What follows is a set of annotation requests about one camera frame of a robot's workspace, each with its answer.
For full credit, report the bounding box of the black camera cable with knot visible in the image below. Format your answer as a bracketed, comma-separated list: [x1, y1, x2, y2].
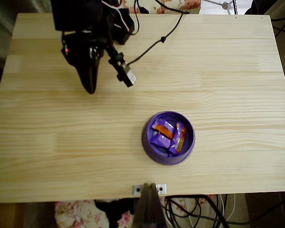
[126, 0, 190, 66]

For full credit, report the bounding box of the grey curtain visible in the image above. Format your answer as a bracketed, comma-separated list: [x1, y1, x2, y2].
[0, 0, 52, 69]

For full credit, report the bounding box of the purple orange candy packet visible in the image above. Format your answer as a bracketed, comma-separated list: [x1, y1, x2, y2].
[152, 118, 175, 140]
[168, 122, 188, 154]

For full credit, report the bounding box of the metal mounting bracket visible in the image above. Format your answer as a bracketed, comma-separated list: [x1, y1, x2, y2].
[132, 183, 167, 195]

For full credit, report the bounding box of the thick black cable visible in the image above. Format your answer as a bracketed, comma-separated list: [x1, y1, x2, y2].
[197, 195, 231, 228]

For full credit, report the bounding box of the floral cloth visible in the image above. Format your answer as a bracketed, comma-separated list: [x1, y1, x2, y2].
[54, 194, 219, 228]
[120, 0, 202, 15]

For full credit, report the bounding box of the white red servo cable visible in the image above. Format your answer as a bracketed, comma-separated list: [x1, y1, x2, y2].
[101, 0, 131, 33]

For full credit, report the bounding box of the black power cable with plug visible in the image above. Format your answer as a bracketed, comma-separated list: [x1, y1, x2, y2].
[132, 0, 150, 36]

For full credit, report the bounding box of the purple bowl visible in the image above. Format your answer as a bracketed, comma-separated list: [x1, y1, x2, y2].
[141, 111, 196, 166]

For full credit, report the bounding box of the grey metal star base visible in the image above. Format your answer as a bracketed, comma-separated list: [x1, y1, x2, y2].
[203, 0, 239, 10]

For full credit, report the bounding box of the black fabric item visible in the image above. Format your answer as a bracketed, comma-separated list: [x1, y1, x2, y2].
[94, 199, 135, 228]

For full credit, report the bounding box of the thin black cable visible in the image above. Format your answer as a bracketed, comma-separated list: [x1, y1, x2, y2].
[187, 194, 285, 225]
[270, 13, 285, 38]
[161, 196, 203, 228]

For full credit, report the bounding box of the dark camera stand pole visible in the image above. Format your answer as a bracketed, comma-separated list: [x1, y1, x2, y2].
[132, 182, 167, 228]

